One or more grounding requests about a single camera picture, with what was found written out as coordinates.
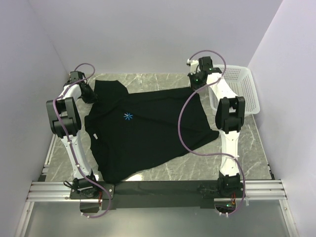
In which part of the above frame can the black t shirt blue logo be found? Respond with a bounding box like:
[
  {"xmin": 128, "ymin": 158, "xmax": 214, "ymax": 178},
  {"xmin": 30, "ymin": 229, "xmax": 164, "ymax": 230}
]
[{"xmin": 84, "ymin": 80, "xmax": 219, "ymax": 184}]

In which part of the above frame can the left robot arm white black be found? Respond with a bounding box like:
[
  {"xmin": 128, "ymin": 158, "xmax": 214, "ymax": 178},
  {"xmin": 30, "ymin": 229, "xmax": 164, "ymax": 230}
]
[{"xmin": 46, "ymin": 70, "xmax": 100, "ymax": 199}]

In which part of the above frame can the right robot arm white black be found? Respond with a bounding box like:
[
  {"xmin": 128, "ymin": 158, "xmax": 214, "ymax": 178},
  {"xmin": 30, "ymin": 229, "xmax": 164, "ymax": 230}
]
[{"xmin": 187, "ymin": 56, "xmax": 245, "ymax": 197}]

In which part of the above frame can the white plastic basket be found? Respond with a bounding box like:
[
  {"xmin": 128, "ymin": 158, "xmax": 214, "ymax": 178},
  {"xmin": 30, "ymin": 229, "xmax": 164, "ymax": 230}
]
[{"xmin": 208, "ymin": 64, "xmax": 261, "ymax": 117}]

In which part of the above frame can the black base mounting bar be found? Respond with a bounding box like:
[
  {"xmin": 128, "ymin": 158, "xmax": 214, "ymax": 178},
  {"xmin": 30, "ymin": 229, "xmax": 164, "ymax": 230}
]
[{"xmin": 69, "ymin": 180, "xmax": 246, "ymax": 213}]

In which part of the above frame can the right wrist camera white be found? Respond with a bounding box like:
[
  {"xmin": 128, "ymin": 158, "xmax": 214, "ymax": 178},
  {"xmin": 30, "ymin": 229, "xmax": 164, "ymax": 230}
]
[{"xmin": 187, "ymin": 59, "xmax": 199, "ymax": 75}]

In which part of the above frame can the aluminium frame rail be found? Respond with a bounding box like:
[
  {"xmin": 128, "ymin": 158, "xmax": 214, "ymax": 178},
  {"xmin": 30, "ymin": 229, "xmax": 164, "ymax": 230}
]
[{"xmin": 14, "ymin": 73, "xmax": 297, "ymax": 237}]

